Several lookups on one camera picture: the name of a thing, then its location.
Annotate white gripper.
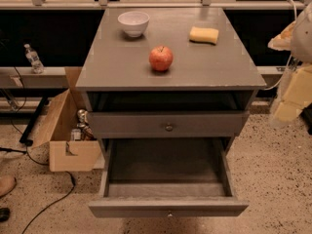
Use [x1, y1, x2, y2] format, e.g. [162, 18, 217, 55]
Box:
[268, 21, 312, 125]

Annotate red apple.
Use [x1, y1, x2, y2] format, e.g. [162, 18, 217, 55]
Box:
[149, 46, 174, 72]

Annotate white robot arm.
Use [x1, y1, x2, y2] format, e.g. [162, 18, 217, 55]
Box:
[268, 4, 312, 127]

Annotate closed grey drawer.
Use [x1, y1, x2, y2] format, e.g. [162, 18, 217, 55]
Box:
[87, 111, 249, 138]

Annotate grey drawer cabinet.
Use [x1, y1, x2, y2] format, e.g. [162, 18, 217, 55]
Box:
[75, 7, 267, 148]

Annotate open grey drawer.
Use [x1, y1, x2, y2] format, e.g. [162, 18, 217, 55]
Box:
[89, 137, 249, 217]

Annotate yellow sponge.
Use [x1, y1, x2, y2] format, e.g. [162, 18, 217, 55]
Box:
[189, 26, 219, 44]

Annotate white bowl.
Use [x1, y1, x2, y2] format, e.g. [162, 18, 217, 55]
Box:
[118, 11, 150, 37]

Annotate items inside cardboard box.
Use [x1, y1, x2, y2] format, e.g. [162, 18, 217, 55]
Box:
[70, 109, 95, 141]

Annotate cardboard box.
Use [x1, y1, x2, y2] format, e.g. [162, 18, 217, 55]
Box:
[31, 66, 102, 173]

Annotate clear plastic water bottle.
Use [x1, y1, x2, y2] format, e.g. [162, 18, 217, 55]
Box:
[24, 44, 44, 74]

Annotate brown shoe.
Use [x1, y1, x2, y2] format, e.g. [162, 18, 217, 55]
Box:
[0, 175, 17, 197]

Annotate black shoe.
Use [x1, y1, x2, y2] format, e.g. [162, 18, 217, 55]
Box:
[0, 208, 10, 222]

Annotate white cable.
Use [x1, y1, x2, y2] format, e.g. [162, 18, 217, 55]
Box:
[263, 0, 299, 92]

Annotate black floor cable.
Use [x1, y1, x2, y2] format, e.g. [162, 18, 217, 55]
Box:
[0, 39, 77, 234]

